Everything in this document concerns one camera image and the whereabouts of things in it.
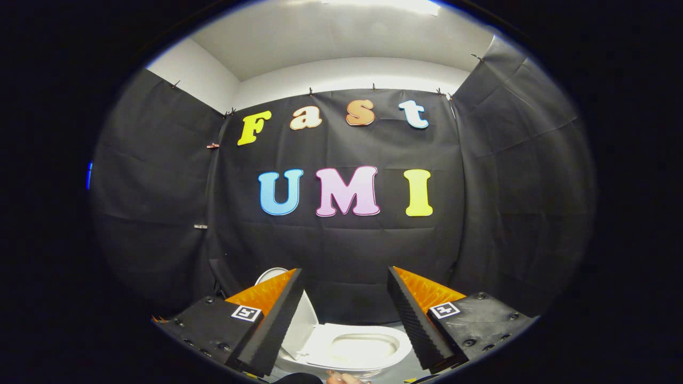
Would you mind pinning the person's dark clothing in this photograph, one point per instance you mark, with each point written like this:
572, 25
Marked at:
299, 378

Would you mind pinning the black backdrop cloth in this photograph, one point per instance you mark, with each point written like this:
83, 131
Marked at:
347, 250

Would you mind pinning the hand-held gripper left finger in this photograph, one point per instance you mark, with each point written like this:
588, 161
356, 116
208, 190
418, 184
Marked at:
275, 330

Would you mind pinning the white toilet seat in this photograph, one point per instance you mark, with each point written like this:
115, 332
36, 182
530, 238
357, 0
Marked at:
324, 344

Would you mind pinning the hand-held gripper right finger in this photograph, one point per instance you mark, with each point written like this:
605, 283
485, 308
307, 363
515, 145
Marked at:
413, 330

